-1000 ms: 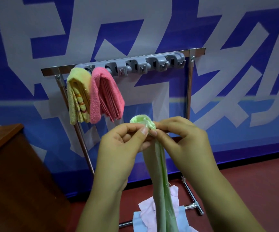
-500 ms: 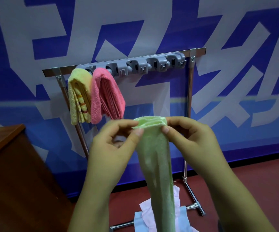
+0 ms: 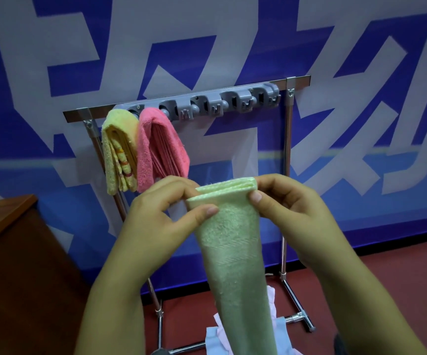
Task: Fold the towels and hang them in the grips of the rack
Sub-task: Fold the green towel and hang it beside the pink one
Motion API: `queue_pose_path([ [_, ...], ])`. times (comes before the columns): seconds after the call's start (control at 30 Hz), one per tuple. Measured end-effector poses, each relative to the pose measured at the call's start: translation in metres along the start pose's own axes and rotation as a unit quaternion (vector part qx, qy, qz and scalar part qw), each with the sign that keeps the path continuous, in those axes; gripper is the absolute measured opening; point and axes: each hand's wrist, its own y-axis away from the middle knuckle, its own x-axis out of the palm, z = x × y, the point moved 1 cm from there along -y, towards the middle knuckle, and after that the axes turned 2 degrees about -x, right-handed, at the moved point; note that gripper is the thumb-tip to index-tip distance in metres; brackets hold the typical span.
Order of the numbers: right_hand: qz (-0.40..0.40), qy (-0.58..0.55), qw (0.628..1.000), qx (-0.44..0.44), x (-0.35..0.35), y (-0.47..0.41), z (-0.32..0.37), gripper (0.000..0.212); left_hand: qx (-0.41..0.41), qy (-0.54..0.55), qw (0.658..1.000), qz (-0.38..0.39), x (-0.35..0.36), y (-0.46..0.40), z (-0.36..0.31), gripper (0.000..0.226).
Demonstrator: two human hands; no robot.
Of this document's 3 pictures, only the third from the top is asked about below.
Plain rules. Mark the person's right hand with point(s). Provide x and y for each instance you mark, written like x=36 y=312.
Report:
x=298 y=225

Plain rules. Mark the person's left hand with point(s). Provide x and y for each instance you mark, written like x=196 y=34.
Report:
x=154 y=232

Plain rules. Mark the light green towel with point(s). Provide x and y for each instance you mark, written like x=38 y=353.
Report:
x=232 y=262

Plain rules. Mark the white pink patterned towel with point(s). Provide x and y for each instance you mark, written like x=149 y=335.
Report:
x=272 y=303

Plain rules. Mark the yellow striped towel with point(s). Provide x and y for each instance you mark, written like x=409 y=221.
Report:
x=119 y=151

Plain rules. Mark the light blue towel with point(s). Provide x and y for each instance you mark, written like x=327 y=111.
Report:
x=213 y=341

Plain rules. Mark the metal rack frame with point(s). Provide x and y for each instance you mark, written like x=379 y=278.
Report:
x=76 y=115

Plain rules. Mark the person's left leg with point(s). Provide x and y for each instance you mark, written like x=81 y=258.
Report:
x=161 y=351

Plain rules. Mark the person's leg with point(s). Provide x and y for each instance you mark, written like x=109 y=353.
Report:
x=161 y=351
x=341 y=345

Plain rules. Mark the person's right leg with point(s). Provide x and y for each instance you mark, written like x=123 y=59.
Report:
x=341 y=345

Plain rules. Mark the blue white printed banner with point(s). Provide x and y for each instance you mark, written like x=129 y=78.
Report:
x=365 y=107

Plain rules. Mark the brown wooden cabinet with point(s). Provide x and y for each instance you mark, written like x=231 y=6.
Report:
x=24 y=288

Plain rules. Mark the grey plastic hook rail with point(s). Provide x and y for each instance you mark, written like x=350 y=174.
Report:
x=228 y=101

